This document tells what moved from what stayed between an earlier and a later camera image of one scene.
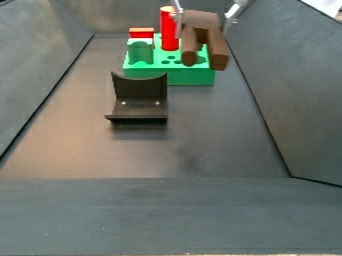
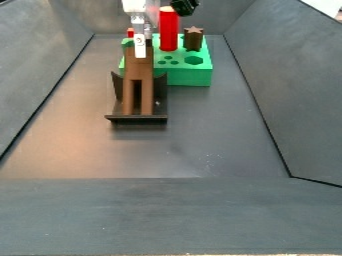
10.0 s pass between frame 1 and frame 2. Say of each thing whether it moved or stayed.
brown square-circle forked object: moved
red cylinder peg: stayed
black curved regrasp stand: stayed
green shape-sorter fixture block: stayed
